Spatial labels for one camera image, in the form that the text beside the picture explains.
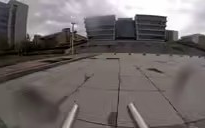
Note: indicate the wide grey stairs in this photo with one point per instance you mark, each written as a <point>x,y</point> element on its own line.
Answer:
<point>130,47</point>

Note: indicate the large tiered building with glass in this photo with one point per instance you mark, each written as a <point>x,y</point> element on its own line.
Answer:
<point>100,28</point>

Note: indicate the grey paved plaza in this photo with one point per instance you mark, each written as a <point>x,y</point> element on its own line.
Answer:
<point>136,80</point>

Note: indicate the pale pole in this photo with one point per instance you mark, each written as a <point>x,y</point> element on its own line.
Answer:
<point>72,38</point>

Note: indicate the row of bollards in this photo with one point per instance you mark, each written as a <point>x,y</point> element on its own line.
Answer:
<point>144,53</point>

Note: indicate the low long building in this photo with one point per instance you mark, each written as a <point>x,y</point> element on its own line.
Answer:
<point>56,38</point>

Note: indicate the robot's own part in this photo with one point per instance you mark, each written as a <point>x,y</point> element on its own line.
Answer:
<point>71,116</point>
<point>136,115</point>

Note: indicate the pale stone kerb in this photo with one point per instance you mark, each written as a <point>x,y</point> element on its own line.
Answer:
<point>40,68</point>

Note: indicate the small grey building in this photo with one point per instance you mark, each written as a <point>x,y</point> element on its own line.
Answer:
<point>171,35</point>

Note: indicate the red brick path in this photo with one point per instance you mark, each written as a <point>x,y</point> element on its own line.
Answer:
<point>13,68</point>

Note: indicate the low pale building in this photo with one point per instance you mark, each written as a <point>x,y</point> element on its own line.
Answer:
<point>198,40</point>

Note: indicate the tall grey building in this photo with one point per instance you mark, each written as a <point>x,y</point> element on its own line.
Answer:
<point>8,25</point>

